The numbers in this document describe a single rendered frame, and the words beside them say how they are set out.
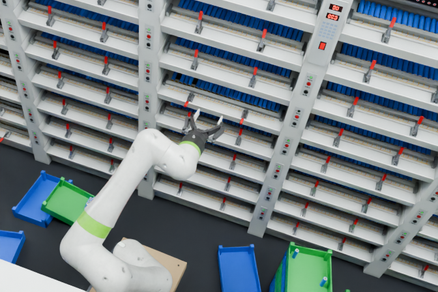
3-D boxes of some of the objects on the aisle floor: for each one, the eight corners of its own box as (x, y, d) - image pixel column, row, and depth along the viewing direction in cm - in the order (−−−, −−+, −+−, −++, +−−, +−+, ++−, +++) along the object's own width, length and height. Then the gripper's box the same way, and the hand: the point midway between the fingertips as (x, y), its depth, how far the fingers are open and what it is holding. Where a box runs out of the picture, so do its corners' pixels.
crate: (260, 302, 239) (263, 296, 233) (223, 304, 235) (225, 298, 229) (251, 251, 259) (253, 244, 253) (216, 252, 256) (218, 245, 250)
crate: (105, 206, 267) (108, 201, 261) (88, 234, 253) (91, 229, 247) (60, 183, 264) (61, 176, 259) (40, 210, 250) (42, 203, 244)
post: (262, 238, 266) (365, -32, 147) (247, 233, 267) (337, -39, 148) (269, 211, 280) (369, -55, 160) (255, 206, 281) (343, -61, 162)
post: (152, 200, 274) (164, -84, 155) (137, 195, 275) (139, -91, 156) (164, 176, 288) (184, -102, 169) (150, 171, 289) (161, -108, 170)
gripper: (165, 142, 174) (184, 115, 192) (219, 160, 171) (233, 130, 190) (167, 126, 170) (186, 100, 188) (223, 144, 167) (236, 115, 186)
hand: (208, 117), depth 187 cm, fingers open, 9 cm apart
